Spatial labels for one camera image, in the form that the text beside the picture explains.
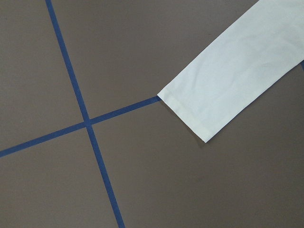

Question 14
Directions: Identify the white long-sleeve cat shirt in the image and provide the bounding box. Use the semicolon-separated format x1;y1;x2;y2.
158;0;304;142

